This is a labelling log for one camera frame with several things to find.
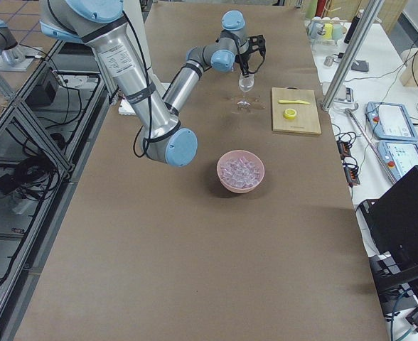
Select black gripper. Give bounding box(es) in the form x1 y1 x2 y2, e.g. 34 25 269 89
237 35 267 77

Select clear wine glass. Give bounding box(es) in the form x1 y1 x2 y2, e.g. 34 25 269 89
237 73 254 109

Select clear ice cubes pile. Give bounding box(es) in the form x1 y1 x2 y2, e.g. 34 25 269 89
219 157 260 189

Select yellow plastic knife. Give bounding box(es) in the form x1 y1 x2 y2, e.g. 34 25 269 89
277 99 311 105

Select yellow lemon slice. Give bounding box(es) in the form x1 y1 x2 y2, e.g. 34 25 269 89
283 108 297 121

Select bamboo cutting board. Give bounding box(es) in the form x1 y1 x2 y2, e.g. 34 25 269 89
271 87 321 135

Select yellow cup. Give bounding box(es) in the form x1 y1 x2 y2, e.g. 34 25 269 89
321 23 333 40

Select mint green cup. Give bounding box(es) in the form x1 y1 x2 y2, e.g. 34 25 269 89
331 23 343 41

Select pink bowl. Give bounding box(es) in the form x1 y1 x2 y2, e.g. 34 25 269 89
216 150 265 194

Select metal rod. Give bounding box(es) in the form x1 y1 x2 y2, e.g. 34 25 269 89
343 103 397 185

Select black thermos bottle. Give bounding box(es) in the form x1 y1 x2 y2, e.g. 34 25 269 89
344 12 362 44

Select blue teach pendant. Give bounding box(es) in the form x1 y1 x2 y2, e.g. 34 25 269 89
377 140 418 180
365 102 418 141

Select black laptop monitor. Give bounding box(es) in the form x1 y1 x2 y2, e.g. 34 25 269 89
359 166 418 299

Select black camera cable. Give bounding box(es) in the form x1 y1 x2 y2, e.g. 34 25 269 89
246 45 267 76

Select aluminium camera post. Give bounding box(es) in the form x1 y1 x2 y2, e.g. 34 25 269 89
321 0 385 112

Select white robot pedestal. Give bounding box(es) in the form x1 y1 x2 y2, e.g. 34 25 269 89
117 0 166 116

